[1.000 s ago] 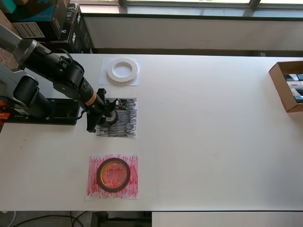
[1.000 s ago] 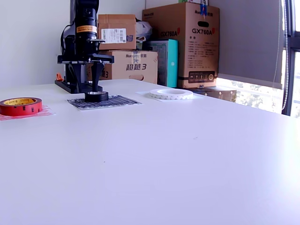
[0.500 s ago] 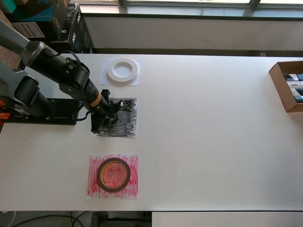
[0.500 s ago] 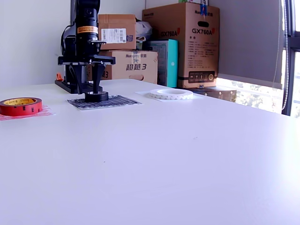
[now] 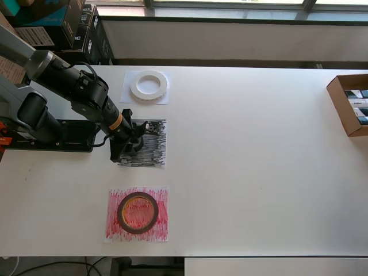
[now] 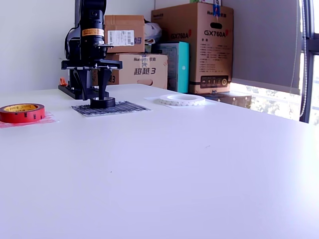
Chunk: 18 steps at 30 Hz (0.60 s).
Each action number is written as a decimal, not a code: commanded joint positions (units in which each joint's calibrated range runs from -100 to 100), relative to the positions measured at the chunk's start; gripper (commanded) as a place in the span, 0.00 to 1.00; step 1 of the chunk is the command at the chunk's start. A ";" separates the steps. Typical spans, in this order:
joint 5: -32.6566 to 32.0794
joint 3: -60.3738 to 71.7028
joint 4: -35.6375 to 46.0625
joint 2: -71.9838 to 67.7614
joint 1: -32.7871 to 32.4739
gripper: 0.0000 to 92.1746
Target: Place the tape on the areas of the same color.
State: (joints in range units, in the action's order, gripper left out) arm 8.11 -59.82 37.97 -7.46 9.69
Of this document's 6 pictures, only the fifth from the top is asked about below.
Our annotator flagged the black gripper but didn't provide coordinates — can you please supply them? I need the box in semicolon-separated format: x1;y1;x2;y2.
110;108;139;162

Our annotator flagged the small black tape roll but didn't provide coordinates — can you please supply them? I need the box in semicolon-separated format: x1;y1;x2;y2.
126;134;144;152

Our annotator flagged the white tape roll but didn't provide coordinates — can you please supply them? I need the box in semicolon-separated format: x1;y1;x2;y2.
129;70;169;105

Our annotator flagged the red tape roll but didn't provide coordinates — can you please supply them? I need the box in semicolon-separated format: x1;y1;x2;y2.
117;192;159;234

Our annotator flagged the black scribbled paper sheet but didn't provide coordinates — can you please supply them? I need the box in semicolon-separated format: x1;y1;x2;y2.
117;117;168;168

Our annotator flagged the blank white paper sheet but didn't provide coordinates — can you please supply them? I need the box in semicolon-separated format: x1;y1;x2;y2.
120;71;171;105

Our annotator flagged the red scribbled paper sheet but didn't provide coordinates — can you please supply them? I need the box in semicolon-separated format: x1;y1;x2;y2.
103;186;169;244

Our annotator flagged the black printed product box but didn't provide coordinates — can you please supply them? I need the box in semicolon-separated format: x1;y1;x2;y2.
62;0;98;49
83;13;117;66

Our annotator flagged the orange clamp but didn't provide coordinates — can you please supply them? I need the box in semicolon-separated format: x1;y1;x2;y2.
0;120;13;147

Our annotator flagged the brown printed cardboard carton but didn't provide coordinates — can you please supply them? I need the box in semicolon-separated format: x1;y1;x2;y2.
0;11;31;86

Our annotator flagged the black box with white label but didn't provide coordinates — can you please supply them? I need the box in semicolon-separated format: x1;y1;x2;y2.
13;25;76;54

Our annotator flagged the teal product box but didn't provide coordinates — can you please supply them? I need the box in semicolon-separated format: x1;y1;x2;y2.
0;0;70;27

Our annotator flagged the white board panel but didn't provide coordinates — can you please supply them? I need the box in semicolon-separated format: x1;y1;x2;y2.
184;257;368;276

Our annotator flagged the open brown cardboard box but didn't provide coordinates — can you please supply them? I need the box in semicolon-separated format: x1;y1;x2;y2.
326;74;368;137

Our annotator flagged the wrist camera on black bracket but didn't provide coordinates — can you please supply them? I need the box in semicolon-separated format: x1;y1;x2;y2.
131;120;163;139

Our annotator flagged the black camera cable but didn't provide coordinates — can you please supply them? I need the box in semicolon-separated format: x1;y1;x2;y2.
86;123;113;149

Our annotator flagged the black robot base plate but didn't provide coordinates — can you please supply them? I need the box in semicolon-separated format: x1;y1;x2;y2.
8;119;98;153

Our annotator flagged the black table frame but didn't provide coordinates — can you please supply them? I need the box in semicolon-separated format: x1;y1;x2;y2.
110;257;185;276

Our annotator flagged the black floor cable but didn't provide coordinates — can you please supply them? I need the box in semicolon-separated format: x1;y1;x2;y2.
17;256;116;276

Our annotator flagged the white floor cable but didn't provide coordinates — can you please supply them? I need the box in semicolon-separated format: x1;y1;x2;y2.
0;255;21;276

